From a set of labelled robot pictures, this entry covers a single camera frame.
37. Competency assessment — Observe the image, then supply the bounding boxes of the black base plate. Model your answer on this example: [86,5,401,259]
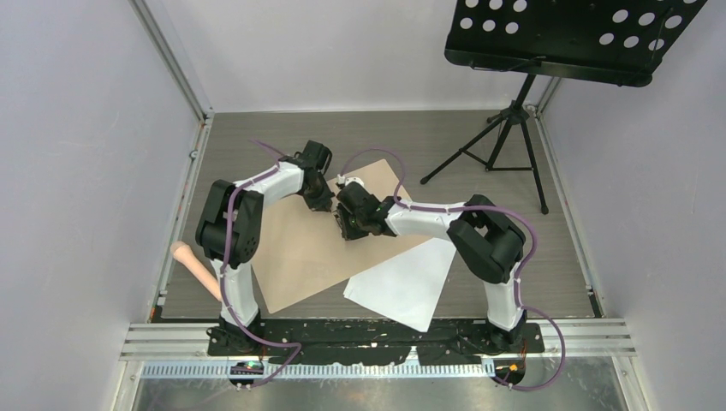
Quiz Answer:
[206,319,545,366]

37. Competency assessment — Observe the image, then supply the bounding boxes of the black music stand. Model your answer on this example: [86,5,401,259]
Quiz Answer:
[420,0,705,214]

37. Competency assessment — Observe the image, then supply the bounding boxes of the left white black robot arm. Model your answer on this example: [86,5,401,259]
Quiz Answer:
[195,140,333,354]

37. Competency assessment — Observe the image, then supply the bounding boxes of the white paper sheets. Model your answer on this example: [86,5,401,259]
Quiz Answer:
[343,238,455,332]

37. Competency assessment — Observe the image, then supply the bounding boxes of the brown cardboard folder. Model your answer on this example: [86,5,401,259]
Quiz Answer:
[252,194,431,314]

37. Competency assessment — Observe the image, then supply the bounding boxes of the beige handle tool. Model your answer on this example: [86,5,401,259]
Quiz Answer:
[170,241,222,302]

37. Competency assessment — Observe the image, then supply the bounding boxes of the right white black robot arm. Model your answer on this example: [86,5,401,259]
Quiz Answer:
[334,182,527,352]

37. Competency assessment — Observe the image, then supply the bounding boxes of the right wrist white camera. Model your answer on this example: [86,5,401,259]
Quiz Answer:
[336,175,365,189]

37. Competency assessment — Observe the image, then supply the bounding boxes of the aluminium frame rail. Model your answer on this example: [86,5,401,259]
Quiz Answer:
[120,319,636,380]

